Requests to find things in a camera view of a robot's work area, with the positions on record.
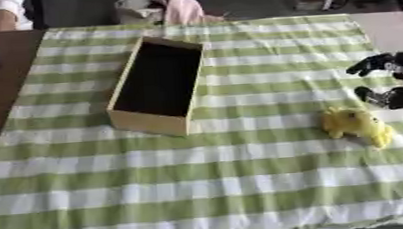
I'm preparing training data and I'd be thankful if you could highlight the yellow soft toy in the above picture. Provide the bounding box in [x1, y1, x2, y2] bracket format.
[318, 103, 399, 153]

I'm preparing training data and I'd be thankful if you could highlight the tan cardboard box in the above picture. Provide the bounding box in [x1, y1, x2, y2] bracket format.
[100, 32, 212, 142]

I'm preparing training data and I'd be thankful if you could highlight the pink cloth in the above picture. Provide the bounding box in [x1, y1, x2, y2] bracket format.
[153, 0, 228, 27]

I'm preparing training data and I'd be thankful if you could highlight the white bag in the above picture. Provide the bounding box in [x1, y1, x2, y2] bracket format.
[111, 0, 170, 26]

